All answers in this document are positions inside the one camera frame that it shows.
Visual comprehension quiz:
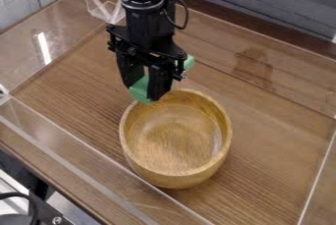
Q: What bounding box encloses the clear acrylic corner bracket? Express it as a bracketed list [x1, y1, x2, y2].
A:
[85, 0, 127, 25]

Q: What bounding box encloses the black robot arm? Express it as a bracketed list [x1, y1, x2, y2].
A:
[107, 0, 188, 102]

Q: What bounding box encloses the brown wooden bowl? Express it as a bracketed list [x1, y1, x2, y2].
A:
[120, 89, 232, 189]

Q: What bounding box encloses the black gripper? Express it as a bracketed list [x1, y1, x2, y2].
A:
[107, 0, 189, 101]

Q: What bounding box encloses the black metal bracket with screw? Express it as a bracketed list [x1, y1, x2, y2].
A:
[28, 189, 76, 225]

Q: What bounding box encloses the black cable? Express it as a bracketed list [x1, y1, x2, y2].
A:
[0, 192, 44, 225]

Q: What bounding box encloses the green rectangular block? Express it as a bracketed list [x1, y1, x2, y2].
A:
[128, 55, 196, 105]

